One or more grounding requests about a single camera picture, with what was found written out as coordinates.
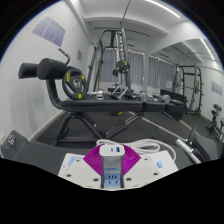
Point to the white power strip blue sockets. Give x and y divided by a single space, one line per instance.
166 158

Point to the black weight plate yellow marks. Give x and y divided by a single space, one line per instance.
69 83

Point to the black power rack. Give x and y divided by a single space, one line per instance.
197 90

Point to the small black seat pad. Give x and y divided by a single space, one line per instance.
16 150

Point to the white and grey charger block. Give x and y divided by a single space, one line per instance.
111 160

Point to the small brown wall plaque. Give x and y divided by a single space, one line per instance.
79 55

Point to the black box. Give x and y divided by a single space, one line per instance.
173 100

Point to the black exercise machine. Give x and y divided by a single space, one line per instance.
215 118

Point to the large black padded bench seat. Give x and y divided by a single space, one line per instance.
43 153

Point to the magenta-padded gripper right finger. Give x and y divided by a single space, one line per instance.
150 168

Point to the small black yellow weight plate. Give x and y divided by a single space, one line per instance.
122 67

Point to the grey smith machine frame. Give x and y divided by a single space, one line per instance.
125 50

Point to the silver dumbbell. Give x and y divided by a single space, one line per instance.
163 98
146 96

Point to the small purple wall poster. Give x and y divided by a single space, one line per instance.
216 88

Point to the metal clip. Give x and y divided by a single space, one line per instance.
11 141

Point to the long ceiling light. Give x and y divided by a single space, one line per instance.
163 8
207 49

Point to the grey window curtain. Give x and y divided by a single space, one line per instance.
161 71
136 68

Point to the black angled bench pad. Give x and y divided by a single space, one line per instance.
208 150

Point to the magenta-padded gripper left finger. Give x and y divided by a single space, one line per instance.
75 170

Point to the black weight bench roller pads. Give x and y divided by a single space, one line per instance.
100 105

